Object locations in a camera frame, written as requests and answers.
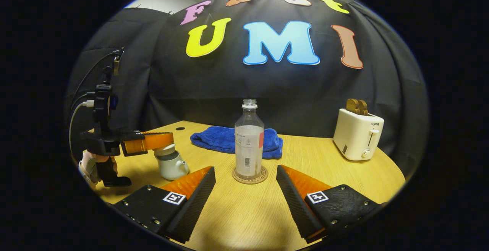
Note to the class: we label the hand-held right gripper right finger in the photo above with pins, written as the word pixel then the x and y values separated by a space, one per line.
pixel 298 205

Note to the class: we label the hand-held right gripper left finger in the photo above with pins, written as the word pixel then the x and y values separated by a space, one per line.
pixel 193 205

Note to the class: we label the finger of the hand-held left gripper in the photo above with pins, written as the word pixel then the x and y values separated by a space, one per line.
pixel 153 141

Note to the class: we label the white ceramic teacup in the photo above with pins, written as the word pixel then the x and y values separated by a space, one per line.
pixel 172 167

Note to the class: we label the round cork coaster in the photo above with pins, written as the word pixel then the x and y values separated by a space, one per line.
pixel 263 176

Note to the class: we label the clear plastic water bottle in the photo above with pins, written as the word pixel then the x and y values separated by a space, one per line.
pixel 249 148

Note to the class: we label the blue towel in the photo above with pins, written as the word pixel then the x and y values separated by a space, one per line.
pixel 217 138

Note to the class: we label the white toaster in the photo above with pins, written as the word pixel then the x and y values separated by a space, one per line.
pixel 355 136

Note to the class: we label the brown toast slice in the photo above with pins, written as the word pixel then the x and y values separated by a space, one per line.
pixel 352 106
pixel 363 108

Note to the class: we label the black backdrop cloth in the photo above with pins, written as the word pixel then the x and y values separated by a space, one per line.
pixel 267 86

